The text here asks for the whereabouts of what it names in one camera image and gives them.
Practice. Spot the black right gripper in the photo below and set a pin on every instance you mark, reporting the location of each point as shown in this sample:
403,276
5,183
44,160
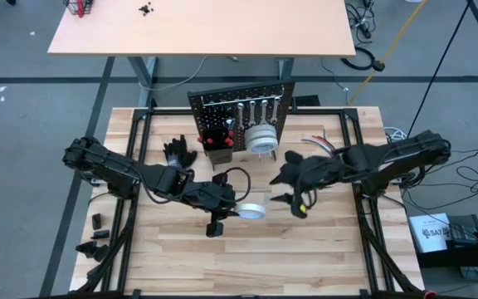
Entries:
318,172

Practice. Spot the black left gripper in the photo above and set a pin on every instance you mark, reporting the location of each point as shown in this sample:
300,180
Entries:
206,195

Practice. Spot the chrome combination wrench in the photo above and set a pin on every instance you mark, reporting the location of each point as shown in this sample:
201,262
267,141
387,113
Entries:
252,113
240,114
275,109
264,111

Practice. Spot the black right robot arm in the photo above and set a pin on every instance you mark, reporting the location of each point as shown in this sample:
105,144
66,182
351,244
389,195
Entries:
388,162

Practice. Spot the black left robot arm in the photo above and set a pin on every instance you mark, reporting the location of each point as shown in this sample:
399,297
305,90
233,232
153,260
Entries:
118,170

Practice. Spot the metal double prong hook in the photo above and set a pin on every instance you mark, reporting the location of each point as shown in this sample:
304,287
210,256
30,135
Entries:
259,156

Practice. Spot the black plastic bin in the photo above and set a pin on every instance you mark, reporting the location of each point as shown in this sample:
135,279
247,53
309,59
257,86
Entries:
220,157

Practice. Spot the black grey work glove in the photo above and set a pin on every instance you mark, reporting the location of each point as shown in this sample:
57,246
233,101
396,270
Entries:
177,155

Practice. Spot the black perforated pegboard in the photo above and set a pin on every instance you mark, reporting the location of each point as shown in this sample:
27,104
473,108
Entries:
222,108

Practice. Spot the small black block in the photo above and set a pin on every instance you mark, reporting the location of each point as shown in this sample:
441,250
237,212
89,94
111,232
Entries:
101,234
96,221

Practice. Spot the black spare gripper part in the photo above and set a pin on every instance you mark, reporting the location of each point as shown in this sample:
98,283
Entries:
91,251

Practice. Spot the white printed box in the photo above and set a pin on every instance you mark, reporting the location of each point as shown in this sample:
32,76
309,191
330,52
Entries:
427,243

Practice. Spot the red emergency stop button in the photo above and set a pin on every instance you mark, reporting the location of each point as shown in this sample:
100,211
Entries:
430,295

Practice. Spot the light wooden side table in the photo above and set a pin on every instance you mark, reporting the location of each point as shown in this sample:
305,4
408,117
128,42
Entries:
201,29

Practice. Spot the thin black strut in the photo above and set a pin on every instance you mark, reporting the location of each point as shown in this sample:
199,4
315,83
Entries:
438,74

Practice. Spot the black equipment shelf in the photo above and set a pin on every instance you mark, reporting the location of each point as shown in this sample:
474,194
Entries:
463,259

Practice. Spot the pile of small black parts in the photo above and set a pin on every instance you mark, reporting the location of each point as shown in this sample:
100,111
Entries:
145,9

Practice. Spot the black flat base plate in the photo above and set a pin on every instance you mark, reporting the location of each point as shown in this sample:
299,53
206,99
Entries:
307,101

